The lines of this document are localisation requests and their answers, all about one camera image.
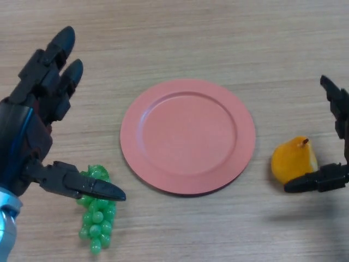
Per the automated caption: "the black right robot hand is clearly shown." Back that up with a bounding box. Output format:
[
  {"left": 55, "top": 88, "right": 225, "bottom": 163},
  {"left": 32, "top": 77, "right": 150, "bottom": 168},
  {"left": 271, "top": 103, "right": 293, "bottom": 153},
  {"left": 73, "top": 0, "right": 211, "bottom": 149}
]
[{"left": 284, "top": 75, "right": 349, "bottom": 194}]

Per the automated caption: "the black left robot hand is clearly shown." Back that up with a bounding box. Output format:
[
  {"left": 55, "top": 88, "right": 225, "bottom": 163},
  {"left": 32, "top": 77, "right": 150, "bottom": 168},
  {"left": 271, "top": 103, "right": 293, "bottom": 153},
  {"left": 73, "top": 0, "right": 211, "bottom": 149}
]
[{"left": 0, "top": 26, "right": 127, "bottom": 203}]

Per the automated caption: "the yellow pear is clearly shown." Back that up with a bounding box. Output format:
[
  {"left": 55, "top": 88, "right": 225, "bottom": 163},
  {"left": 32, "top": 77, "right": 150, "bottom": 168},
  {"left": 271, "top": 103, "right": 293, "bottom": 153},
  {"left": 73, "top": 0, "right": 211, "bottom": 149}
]
[{"left": 270, "top": 135, "right": 318, "bottom": 185}]

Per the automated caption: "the pink round plate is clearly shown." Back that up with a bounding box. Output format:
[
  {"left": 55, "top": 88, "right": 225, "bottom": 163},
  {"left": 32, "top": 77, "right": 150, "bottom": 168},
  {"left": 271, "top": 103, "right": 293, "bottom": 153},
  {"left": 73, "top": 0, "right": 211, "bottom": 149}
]
[{"left": 119, "top": 79, "right": 256, "bottom": 197}]

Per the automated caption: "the green grape bunch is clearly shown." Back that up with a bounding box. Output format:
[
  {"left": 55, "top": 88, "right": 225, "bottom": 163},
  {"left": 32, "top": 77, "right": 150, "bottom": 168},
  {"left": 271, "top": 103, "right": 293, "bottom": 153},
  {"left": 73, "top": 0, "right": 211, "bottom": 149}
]
[{"left": 78, "top": 164, "right": 117, "bottom": 256}]

